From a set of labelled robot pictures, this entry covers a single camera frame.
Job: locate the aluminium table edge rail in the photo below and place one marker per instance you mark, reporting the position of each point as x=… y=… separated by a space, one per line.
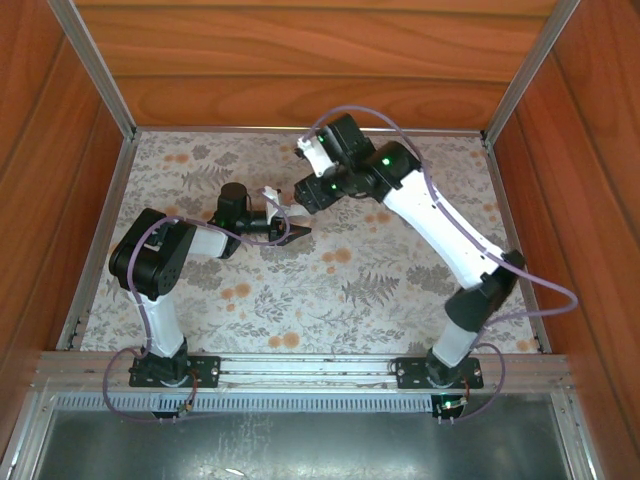
x=505 y=210
x=225 y=130
x=107 y=215

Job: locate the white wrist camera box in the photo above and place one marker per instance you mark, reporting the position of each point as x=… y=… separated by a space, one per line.
x=315 y=155
x=272 y=197

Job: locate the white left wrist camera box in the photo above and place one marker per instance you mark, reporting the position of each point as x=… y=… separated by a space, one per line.
x=272 y=197

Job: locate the aluminium frame post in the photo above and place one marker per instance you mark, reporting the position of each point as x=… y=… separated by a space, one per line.
x=530 y=70
x=95 y=70

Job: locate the floral tablecloth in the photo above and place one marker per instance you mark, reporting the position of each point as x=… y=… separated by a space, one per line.
x=320 y=290

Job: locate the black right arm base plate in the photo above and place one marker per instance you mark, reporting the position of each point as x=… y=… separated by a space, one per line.
x=407 y=372

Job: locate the small connector board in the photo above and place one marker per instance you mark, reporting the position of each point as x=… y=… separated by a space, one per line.
x=186 y=409
x=450 y=406

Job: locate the aluminium frame bar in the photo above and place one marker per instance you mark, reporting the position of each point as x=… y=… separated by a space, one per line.
x=22 y=440
x=580 y=440

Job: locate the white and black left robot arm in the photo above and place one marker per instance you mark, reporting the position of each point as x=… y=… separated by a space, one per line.
x=160 y=325

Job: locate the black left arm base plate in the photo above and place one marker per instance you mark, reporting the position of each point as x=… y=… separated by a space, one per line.
x=207 y=372

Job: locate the galvanised metal sheet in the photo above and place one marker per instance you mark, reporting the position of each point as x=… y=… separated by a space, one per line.
x=300 y=445

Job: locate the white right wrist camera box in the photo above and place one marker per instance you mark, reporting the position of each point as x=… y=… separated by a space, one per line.
x=315 y=155

